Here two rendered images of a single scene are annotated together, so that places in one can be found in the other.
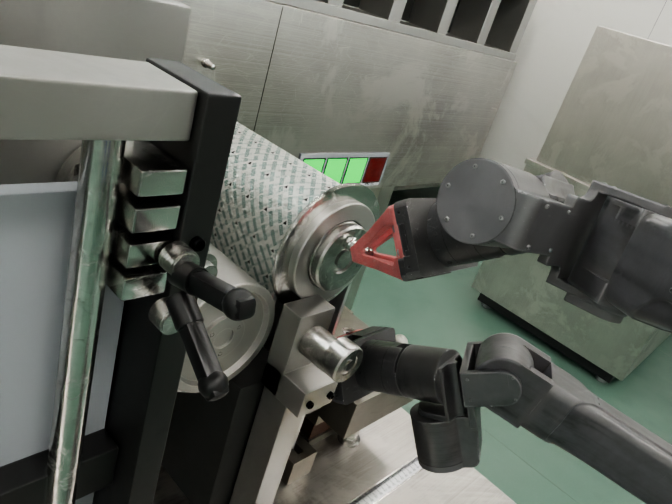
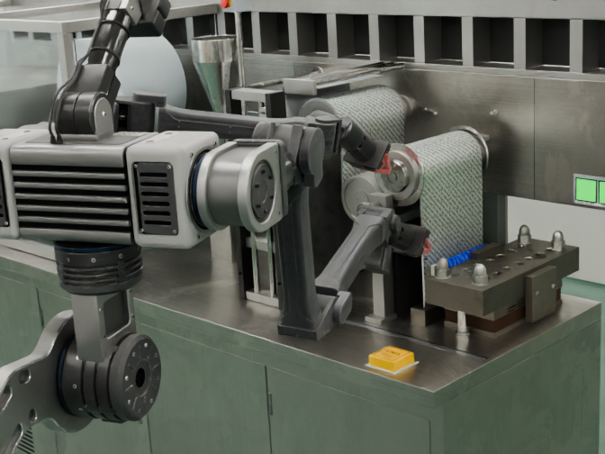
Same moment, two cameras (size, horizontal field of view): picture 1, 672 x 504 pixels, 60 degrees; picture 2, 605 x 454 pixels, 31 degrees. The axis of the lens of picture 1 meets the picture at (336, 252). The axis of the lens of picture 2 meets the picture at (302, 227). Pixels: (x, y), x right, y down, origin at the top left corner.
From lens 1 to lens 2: 2.61 m
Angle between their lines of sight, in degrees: 91
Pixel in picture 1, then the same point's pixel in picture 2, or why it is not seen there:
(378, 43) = not seen: outside the picture
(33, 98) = (248, 95)
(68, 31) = (293, 88)
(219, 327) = (356, 193)
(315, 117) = (580, 148)
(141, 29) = (304, 86)
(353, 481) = (428, 337)
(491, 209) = not seen: hidden behind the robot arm
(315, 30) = (561, 89)
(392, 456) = (460, 345)
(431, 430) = not seen: hidden behind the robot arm
